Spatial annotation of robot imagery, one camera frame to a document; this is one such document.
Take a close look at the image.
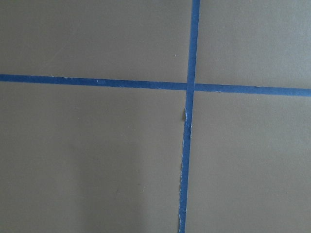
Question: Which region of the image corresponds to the brown paper table cover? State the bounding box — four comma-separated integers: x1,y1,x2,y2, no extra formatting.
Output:
0,0,311,233

